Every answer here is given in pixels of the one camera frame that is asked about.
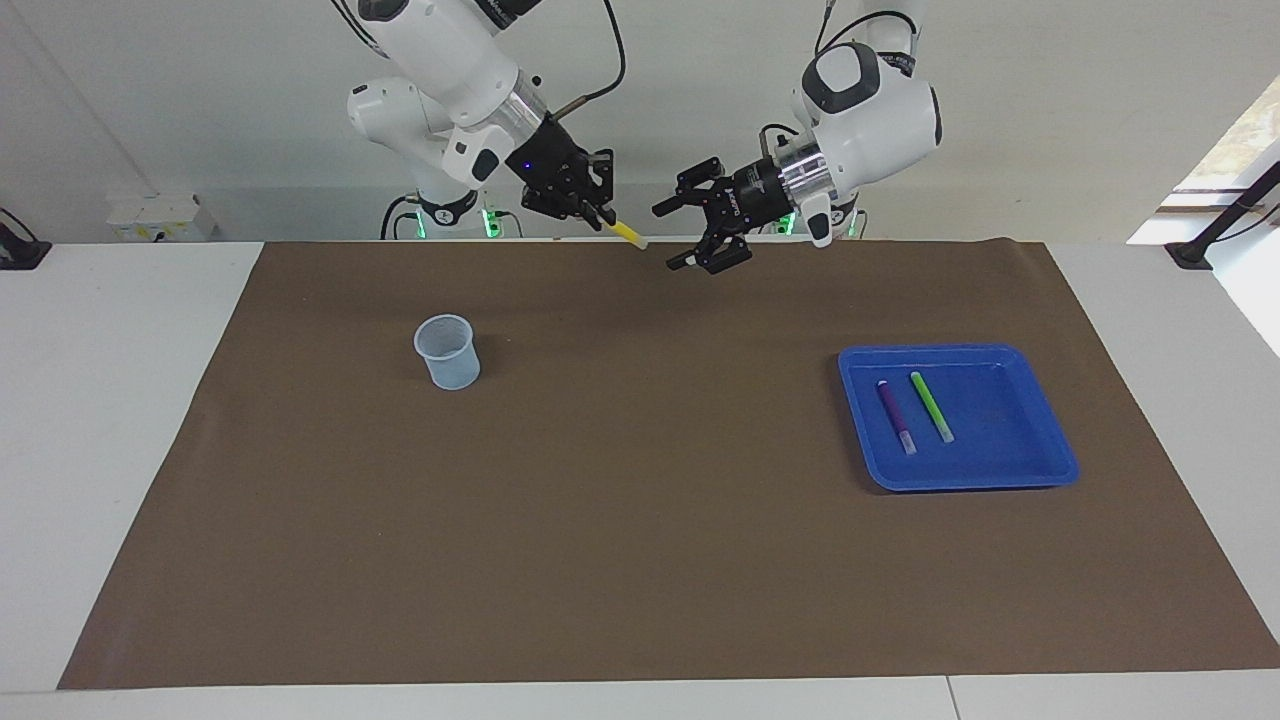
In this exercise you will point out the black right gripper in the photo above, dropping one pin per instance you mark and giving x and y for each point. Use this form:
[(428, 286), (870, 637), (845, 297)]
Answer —
[(550, 165)]

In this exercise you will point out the bright window with frame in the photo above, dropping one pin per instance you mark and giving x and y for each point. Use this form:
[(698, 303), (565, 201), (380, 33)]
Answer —
[(1240, 140)]

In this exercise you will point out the translucent plastic cup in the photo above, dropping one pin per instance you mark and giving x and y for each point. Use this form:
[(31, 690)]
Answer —
[(450, 365)]

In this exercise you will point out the brown table mat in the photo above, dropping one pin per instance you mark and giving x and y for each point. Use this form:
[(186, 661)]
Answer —
[(640, 550)]

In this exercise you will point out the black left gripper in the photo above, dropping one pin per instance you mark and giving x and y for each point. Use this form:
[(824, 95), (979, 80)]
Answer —
[(750, 195)]

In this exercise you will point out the blue plastic tray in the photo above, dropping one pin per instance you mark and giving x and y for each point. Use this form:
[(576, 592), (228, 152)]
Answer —
[(1000, 440)]

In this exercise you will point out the purple highlighter pen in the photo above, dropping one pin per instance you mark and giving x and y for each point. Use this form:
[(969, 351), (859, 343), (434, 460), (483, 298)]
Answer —
[(896, 415)]

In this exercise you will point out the green highlighter pen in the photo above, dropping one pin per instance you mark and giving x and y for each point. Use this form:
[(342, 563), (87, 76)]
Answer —
[(932, 408)]

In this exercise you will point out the yellow highlighter pen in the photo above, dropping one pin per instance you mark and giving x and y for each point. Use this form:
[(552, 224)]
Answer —
[(628, 234)]

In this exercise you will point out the black angled stand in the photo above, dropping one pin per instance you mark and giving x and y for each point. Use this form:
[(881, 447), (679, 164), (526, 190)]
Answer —
[(1225, 215)]

